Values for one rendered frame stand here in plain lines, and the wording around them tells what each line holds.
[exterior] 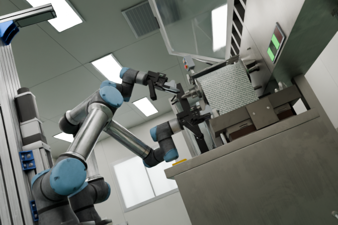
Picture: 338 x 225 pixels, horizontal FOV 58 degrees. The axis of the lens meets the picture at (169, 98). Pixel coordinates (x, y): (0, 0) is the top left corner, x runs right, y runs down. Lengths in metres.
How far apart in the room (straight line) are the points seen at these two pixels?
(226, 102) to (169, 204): 5.74
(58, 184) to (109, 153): 6.46
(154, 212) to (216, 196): 6.02
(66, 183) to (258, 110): 0.80
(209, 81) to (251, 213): 0.69
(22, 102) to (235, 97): 1.07
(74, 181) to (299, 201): 0.82
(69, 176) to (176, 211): 6.10
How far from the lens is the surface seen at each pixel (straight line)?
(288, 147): 1.29
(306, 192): 1.30
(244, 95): 1.58
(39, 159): 1.56
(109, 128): 1.52
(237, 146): 1.27
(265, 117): 1.34
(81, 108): 1.76
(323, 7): 1.13
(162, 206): 7.21
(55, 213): 1.26
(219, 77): 1.61
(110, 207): 7.52
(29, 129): 1.64
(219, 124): 1.34
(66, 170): 1.15
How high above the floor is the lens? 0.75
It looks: 18 degrees up
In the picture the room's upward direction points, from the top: 22 degrees counter-clockwise
